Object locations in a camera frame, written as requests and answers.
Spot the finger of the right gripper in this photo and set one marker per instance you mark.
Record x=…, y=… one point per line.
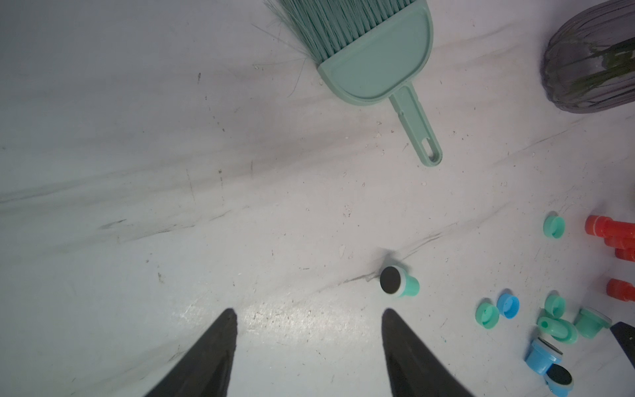
x=625, y=336

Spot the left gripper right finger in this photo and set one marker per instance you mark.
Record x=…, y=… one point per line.
x=412, y=368

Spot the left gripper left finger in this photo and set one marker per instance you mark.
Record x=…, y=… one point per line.
x=205, y=370

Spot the green stamp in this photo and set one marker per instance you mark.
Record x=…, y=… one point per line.
x=589, y=322
x=395, y=281
x=561, y=330

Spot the red stamp cluster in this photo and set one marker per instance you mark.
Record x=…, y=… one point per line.
x=625, y=254

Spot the blue stamp cluster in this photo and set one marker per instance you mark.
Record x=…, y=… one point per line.
x=542, y=355

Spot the green cap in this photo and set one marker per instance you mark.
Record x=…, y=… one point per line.
x=555, y=306
x=487, y=315
x=554, y=227

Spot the blue cap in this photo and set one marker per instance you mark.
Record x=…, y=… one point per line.
x=508, y=305

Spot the dark glass vase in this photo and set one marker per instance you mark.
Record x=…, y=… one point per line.
x=588, y=65

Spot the green dustpan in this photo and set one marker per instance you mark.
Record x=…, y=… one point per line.
x=369, y=51

